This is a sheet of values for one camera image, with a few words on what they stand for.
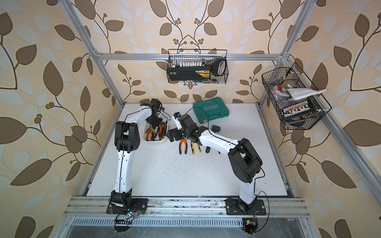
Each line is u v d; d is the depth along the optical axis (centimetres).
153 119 96
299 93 63
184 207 75
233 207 74
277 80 77
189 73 84
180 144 96
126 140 63
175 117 78
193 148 94
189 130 68
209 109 112
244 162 48
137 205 74
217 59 83
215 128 104
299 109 67
